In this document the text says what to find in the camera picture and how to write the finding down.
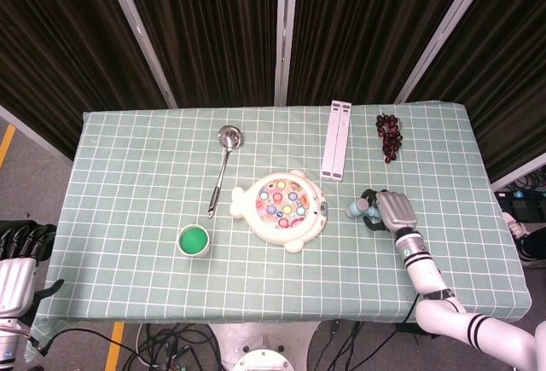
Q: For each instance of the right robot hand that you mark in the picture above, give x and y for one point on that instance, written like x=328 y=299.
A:
x=396 y=211

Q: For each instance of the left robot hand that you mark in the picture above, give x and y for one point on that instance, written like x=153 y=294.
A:
x=19 y=260

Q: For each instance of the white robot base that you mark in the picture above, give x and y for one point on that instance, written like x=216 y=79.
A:
x=264 y=347

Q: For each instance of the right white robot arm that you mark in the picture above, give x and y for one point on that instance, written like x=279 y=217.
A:
x=443 y=298

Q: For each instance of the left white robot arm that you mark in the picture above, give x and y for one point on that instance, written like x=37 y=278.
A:
x=9 y=341

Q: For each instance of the fish-shaped toy game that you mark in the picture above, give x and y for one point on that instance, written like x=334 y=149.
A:
x=283 y=210

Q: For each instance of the bunch of dark red grapes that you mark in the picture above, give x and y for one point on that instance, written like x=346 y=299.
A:
x=389 y=136

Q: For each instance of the white rectangular bar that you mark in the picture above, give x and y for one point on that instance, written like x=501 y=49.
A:
x=336 y=140

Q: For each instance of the green checked tablecloth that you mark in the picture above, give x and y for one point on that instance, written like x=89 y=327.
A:
x=277 y=217

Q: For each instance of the black and white sneaker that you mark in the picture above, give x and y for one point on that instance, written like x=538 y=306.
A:
x=526 y=239

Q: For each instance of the white cup with green inside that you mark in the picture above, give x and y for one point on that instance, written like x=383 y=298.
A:
x=193 y=240

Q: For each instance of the steel ladle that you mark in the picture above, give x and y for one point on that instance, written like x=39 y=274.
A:
x=226 y=153

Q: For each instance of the dark curtain screen panel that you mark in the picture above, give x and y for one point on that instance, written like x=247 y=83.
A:
x=64 y=42
x=205 y=30
x=362 y=30
x=495 y=55

